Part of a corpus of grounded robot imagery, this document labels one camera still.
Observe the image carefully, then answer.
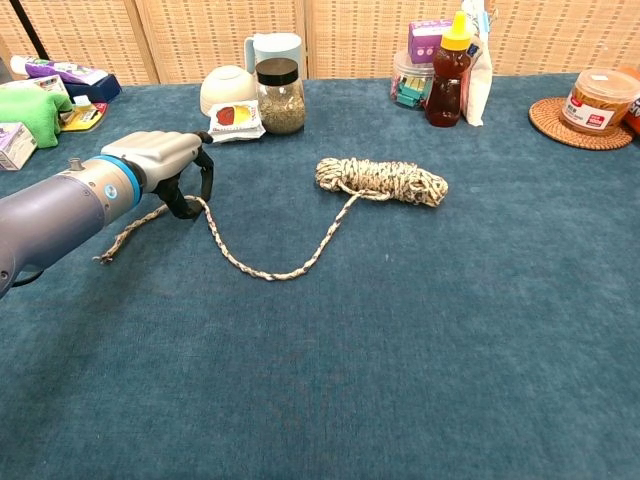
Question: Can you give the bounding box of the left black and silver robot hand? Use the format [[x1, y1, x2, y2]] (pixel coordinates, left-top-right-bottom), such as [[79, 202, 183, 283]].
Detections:
[[100, 129, 216, 221]]

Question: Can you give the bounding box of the braided beige rope bundle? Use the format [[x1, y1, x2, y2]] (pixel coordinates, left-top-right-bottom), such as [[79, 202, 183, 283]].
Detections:
[[92, 156, 450, 283]]

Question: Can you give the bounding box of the yellow blister package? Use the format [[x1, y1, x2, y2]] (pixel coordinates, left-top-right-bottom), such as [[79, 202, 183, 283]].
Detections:
[[59, 94, 109, 133]]

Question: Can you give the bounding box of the dark blue flat box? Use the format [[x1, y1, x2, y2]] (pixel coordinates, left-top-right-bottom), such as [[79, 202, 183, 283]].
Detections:
[[64, 73, 123, 105]]

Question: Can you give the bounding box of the white snack packet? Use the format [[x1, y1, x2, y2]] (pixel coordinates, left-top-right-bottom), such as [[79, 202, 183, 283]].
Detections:
[[204, 99, 268, 146]]

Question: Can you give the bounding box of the white ceramic bowl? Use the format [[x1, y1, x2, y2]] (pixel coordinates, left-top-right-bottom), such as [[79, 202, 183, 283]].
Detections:
[[199, 64, 259, 118]]

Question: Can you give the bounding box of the white blue small carton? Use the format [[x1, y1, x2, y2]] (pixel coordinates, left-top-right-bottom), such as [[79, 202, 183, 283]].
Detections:
[[28, 74, 71, 99]]

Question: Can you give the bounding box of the bamboo folding screen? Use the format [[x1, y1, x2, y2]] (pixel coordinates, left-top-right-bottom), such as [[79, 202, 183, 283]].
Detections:
[[0, 0, 640, 87]]

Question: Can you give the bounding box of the green folded cloth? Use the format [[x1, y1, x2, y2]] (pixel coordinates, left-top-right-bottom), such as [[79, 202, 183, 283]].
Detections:
[[0, 81, 74, 150]]

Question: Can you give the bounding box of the glass jar black lid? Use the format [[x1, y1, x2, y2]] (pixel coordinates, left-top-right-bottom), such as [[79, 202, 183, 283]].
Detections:
[[254, 57, 307, 136]]

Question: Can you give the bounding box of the white purple small box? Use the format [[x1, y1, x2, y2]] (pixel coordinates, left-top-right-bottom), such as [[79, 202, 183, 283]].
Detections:
[[0, 121, 39, 173]]

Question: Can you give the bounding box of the light blue mug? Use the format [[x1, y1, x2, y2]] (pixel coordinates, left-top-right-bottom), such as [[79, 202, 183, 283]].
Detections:
[[243, 32, 304, 82]]

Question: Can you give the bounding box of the black tripod stand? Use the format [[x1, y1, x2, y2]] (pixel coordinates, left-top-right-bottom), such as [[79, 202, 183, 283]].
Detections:
[[9, 0, 49, 62]]

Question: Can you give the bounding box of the clear tub of clips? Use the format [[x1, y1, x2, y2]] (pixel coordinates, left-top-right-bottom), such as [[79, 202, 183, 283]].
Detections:
[[390, 49, 436, 111]]

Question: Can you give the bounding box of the blue carpet table mat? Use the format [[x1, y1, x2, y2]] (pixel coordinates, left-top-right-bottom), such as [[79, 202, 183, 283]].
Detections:
[[0, 72, 640, 480]]

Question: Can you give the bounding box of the purple cardboard box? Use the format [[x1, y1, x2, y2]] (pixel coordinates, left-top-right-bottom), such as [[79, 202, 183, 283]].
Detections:
[[407, 19, 454, 66]]

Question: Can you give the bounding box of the honey bottle yellow cap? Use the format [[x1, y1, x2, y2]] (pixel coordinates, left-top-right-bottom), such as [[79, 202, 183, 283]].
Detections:
[[424, 10, 474, 129]]

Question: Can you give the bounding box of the white standing pouch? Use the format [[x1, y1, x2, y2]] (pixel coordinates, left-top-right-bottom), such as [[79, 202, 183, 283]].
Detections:
[[459, 0, 497, 128]]

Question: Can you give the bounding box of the round woven coaster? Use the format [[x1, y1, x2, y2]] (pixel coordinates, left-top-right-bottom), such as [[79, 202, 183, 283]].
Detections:
[[528, 96, 637, 152]]

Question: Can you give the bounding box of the clear tub red label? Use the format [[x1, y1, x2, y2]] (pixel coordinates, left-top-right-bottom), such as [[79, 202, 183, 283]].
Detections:
[[559, 67, 640, 137]]

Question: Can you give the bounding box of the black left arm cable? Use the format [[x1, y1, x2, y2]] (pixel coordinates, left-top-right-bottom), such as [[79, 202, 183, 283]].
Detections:
[[9, 268, 47, 290]]

